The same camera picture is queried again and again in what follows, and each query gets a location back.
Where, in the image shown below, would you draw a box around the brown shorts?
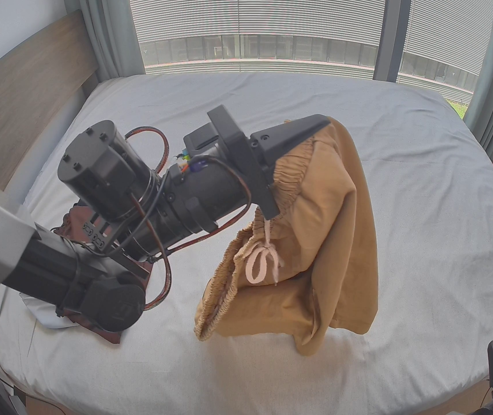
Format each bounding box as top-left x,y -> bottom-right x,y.
52,206 -> 152,346

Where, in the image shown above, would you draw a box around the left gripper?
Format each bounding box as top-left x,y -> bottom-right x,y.
156,106 -> 330,252

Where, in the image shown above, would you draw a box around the bed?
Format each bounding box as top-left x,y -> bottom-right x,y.
0,9 -> 493,415

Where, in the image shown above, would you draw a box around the window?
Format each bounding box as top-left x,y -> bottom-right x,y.
125,0 -> 493,118

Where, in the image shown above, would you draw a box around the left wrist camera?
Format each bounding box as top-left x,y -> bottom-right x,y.
183,121 -> 222,160

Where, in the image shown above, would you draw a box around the tan shorts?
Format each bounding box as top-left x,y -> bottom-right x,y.
194,117 -> 379,358

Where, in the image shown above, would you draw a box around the white garment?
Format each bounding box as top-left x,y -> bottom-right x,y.
21,293 -> 76,330

